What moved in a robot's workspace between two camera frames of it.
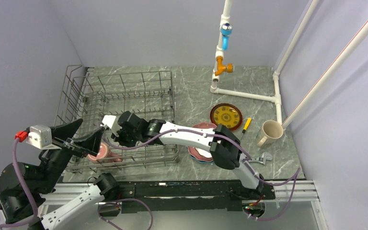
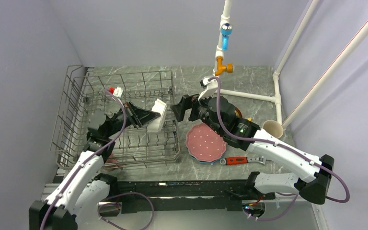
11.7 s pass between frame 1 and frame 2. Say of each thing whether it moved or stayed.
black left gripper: moved
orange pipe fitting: stayed
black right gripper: moved
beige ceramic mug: stayed
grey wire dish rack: stayed
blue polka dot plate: stayed
